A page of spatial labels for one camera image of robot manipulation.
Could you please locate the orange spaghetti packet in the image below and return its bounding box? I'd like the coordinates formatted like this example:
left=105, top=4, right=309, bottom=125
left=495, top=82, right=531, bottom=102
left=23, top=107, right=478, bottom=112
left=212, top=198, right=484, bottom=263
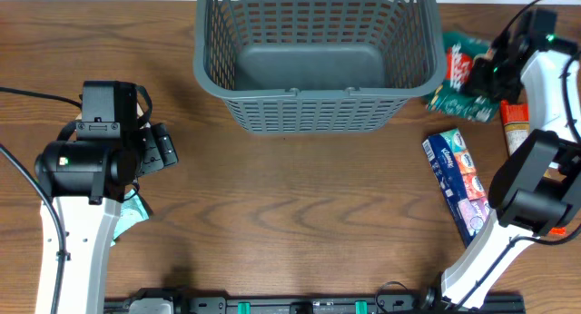
left=499, top=99, right=566, bottom=236

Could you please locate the green Nescafe coffee bag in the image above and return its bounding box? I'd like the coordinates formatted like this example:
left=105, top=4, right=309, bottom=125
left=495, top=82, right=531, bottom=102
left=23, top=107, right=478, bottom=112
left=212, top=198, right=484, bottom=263
left=423, top=31, right=499, bottom=123

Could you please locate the blue Kleenex tissue multipack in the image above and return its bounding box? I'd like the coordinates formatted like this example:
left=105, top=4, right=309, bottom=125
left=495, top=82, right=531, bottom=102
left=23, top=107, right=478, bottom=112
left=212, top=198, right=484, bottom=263
left=422, top=128, right=491, bottom=248

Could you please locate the grey plastic basket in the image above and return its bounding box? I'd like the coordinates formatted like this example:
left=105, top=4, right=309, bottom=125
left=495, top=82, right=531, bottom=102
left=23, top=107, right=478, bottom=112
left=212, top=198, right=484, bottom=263
left=193, top=0, right=447, bottom=134

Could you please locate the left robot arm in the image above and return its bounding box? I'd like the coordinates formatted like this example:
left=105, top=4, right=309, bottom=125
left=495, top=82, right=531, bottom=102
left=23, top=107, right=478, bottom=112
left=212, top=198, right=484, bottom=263
left=34, top=121, right=178, bottom=313

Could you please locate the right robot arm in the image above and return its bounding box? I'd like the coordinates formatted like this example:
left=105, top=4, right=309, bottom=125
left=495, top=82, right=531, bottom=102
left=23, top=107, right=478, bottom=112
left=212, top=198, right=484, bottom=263
left=424, top=51, right=580, bottom=310

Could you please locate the teal white sachet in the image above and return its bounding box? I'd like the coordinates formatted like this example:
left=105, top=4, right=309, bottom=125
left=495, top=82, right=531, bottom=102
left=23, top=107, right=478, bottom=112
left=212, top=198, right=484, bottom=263
left=111, top=190, right=149, bottom=247

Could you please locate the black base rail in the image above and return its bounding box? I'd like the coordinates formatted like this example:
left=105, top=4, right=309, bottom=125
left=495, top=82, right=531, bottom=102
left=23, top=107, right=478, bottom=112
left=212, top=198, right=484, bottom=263
left=103, top=287, right=527, bottom=314

